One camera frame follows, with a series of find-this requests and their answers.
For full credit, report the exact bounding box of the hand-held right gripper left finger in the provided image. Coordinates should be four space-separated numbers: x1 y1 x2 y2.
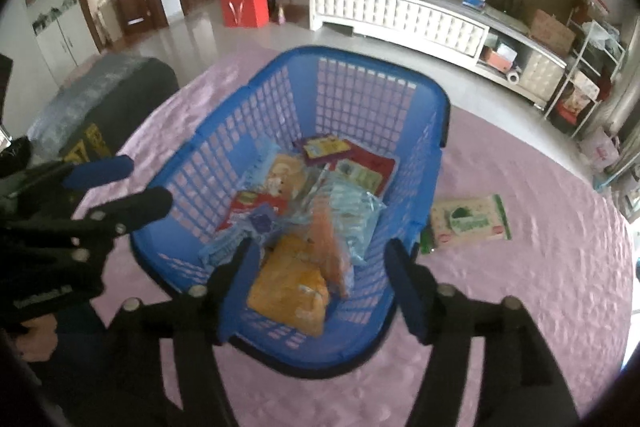
97 237 262 427

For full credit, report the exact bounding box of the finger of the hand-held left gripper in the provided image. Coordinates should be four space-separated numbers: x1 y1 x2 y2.
30 186 174 268
0 155 135 220

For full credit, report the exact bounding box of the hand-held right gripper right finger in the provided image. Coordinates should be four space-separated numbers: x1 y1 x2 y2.
384 238 583 427

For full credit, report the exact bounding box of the yellow orange snack packet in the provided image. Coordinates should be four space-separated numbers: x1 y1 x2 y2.
246 234 331 337

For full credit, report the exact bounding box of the clear light blue biscuit packet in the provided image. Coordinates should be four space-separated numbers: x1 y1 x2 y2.
300 177 388 265

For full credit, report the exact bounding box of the light blue cartoon snack packet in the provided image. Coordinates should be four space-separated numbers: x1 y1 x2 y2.
250 152 321 208

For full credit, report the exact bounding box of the red snack packet green label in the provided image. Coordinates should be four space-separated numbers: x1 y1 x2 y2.
325 142 397 198

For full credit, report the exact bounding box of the purple yellow snack packet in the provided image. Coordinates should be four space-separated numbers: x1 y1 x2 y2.
294 134 351 165

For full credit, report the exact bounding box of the blue plastic basket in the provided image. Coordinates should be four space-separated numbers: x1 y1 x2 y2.
130 46 451 380

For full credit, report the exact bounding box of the grey embroidered sofa cover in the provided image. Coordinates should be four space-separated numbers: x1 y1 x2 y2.
27 54 151 142

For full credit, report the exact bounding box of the green white snack packet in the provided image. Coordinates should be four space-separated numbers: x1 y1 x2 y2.
421 193 513 255

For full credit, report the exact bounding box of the pink tablecloth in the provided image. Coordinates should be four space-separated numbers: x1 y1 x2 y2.
75 42 636 427

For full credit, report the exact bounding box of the red gift bag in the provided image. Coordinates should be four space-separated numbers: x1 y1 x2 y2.
218 0 271 28

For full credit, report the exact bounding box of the pink shopping bag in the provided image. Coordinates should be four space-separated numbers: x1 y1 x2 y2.
580 127 621 172

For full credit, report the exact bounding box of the orange box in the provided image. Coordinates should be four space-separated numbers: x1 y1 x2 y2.
482 49 516 72

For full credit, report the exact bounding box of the white shelf rack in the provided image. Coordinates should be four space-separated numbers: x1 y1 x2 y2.
545 19 627 138

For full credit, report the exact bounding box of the white TV cabinet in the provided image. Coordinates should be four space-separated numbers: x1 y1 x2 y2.
308 0 568 108

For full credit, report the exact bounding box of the cardboard box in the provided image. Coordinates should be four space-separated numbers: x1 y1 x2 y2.
529 9 577 55

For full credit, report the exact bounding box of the white wall cabinet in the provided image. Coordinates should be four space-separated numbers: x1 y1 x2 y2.
22 0 96 82

